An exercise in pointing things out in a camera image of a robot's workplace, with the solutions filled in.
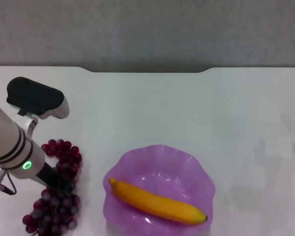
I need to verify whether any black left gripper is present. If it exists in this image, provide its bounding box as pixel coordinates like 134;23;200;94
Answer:
35;162;75;194

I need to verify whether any dark red grape bunch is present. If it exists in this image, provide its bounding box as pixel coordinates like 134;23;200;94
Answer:
22;139;84;236

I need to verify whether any yellow banana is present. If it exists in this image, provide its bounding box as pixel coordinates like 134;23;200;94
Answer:
108;177;208;225

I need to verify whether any purple wavy plastic plate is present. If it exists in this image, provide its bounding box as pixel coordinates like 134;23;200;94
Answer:
102;144;216;236

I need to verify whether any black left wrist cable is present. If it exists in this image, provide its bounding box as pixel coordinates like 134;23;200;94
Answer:
0;169;17;196

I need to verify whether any white left camera bracket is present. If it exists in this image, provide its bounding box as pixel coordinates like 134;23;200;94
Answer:
14;112;39;142

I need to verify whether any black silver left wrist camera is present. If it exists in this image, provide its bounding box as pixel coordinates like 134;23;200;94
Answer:
6;76;70;120

